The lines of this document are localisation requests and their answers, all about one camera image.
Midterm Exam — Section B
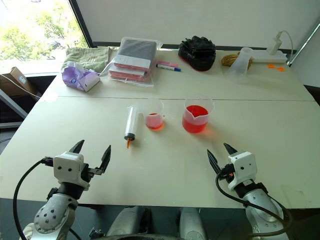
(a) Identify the pink flat eraser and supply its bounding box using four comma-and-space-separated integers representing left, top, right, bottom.
156, 59, 179, 68

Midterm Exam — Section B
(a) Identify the clear syringe orange tip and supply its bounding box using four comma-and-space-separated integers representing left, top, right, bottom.
124, 106, 144, 150

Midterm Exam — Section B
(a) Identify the black window frame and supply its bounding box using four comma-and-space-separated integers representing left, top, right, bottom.
68, 0, 95, 49

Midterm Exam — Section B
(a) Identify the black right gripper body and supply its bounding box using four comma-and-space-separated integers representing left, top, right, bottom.
219, 163, 236, 182

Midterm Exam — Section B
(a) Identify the white plug adapter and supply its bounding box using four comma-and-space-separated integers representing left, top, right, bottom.
268, 30, 284, 55

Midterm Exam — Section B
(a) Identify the large beaker red liquid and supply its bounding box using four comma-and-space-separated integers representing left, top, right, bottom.
181, 94, 216, 134

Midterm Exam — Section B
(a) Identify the grey metal bar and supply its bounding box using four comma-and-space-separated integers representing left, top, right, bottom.
286, 31, 320, 67

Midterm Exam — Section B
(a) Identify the blue capped whiteboard marker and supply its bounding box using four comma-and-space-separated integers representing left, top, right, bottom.
155, 63, 183, 73

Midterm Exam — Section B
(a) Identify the black bundle with red trim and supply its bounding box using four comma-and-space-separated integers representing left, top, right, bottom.
177, 35, 217, 73

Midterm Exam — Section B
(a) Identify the empty clear plastic beaker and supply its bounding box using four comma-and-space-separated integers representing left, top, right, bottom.
225, 47, 255, 84

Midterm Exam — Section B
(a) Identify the clear plastic bag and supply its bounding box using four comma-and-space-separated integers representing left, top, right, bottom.
99, 36, 164, 88

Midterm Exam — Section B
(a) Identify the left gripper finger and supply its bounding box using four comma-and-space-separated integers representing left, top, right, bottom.
69, 139, 85, 154
96, 144, 112, 175

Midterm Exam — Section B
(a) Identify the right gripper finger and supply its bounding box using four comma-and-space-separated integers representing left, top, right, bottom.
223, 142, 239, 155
206, 149, 222, 175

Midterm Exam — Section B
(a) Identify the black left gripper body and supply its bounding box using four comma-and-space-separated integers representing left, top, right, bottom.
80, 162, 100, 184

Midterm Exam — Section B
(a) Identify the white adapter cable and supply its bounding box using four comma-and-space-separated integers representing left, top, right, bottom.
280, 30, 295, 66

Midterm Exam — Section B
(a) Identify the purple tissue pack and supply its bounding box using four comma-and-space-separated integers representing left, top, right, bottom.
61, 61, 101, 93

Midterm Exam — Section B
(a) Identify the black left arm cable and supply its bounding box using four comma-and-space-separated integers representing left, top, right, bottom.
12, 156, 55, 240

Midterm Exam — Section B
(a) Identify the brown cardboard box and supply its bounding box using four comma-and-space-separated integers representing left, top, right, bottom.
0, 66, 41, 99

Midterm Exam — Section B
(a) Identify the grey white boxed book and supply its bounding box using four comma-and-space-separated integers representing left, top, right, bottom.
113, 39, 158, 72

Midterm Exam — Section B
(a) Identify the silver rounded shell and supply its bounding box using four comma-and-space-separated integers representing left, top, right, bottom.
106, 206, 151, 240
178, 207, 208, 240

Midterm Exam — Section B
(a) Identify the tan rope coil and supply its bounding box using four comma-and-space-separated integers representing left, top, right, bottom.
221, 53, 254, 68

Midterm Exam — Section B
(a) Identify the red white boxed book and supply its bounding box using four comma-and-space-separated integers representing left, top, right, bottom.
108, 63, 151, 83

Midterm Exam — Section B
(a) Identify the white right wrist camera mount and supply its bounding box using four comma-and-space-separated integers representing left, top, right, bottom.
226, 151, 258, 191

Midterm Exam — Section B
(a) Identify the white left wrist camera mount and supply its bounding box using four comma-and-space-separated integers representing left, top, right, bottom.
53, 151, 91, 191

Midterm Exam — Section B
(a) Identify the white power strip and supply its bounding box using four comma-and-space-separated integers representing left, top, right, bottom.
239, 48, 289, 64

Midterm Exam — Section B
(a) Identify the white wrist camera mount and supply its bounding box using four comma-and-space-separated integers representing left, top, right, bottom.
226, 151, 258, 191
53, 151, 91, 191

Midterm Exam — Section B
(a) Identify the small beaker red liquid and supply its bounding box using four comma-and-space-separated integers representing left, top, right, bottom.
144, 98, 167, 131

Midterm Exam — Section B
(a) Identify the green folded towel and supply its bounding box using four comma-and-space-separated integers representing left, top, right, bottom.
62, 46, 112, 74

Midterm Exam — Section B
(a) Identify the grey metal rack frame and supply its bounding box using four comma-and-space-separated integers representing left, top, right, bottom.
0, 88, 29, 120

